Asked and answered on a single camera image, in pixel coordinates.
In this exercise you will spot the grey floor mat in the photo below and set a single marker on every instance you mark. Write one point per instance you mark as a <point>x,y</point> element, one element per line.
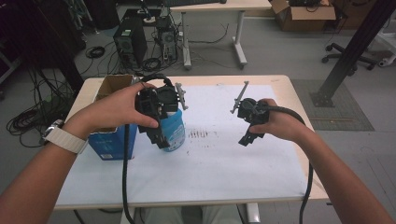
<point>336,109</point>

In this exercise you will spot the black office chair base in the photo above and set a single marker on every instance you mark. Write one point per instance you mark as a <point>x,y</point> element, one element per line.
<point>342,56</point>

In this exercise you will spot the brown cardboard box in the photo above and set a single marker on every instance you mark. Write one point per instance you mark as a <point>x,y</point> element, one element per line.
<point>303,17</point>

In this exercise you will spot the person's right hand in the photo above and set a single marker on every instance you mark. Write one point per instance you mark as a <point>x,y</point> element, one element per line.
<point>280,124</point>

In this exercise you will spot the blue plastic canister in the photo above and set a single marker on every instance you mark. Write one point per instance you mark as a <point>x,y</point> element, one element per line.
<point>174,130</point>

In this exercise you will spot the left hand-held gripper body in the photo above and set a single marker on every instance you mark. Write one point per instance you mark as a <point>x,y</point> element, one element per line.
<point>168,96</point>

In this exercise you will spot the person's left hand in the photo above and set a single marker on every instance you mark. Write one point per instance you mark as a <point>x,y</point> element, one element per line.
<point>112,112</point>

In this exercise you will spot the grey computer tower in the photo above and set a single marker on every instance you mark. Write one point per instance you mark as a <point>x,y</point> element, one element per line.
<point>168,40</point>

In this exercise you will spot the dark curtain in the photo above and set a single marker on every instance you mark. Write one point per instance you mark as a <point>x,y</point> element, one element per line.
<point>40,34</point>

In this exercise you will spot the black computer tower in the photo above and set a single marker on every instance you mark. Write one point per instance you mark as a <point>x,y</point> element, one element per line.
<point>130,43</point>

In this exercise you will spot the white table mat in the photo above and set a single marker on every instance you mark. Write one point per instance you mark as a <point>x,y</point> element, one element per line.
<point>218,168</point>

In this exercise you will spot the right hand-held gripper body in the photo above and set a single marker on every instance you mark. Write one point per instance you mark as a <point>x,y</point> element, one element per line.
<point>252,110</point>

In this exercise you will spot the white-legged desk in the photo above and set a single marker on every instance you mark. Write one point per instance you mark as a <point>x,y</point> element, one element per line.
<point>218,6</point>

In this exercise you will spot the white band wristwatch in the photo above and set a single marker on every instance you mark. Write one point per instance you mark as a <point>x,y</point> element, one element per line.
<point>67,140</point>

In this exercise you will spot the black metal post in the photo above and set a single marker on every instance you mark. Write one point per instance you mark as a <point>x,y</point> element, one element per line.
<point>351,53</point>

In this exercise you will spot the blue open cardboard box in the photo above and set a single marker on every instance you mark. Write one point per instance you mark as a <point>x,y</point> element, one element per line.
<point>112,144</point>

